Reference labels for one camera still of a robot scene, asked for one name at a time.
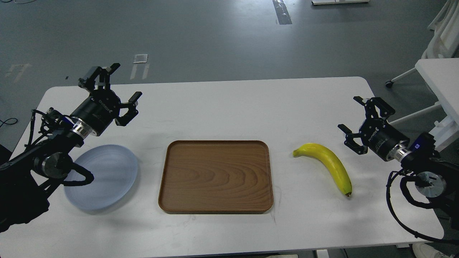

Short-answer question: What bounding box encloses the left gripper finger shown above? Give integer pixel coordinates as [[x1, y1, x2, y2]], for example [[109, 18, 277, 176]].
[[115, 91, 142, 127], [78, 63, 121, 94]]

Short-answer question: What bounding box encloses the yellow banana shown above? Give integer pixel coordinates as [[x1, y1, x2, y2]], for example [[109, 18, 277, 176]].
[[292, 143, 353, 197]]

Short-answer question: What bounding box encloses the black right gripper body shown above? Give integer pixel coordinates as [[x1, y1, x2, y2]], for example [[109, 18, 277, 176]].
[[360, 120, 410, 162]]

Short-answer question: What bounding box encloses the white rolling rack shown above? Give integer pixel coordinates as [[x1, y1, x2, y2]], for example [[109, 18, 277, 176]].
[[385, 0, 459, 89]]

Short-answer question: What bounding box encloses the white shoe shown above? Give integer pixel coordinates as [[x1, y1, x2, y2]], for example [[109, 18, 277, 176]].
[[412, 243, 452, 258]]

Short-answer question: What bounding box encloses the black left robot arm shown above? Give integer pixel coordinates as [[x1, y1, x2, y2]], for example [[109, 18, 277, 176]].
[[0, 63, 142, 232]]

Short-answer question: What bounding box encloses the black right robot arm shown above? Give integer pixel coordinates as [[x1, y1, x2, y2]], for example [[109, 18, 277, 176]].
[[338, 96, 458, 230]]

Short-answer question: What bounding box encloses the brown wooden tray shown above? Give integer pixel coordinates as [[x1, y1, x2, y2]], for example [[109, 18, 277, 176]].
[[158, 140, 274, 214]]

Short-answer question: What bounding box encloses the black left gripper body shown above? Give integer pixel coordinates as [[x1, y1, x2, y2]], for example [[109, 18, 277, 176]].
[[70, 90, 121, 137]]

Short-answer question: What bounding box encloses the white side table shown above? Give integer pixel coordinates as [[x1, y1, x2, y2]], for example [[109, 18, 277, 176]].
[[415, 58, 459, 152]]

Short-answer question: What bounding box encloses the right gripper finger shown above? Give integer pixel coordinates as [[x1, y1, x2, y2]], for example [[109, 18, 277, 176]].
[[353, 96, 396, 123], [337, 124, 368, 155]]

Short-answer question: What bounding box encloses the light blue plate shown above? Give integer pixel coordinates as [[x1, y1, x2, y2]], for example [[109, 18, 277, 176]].
[[64, 145, 138, 211]]

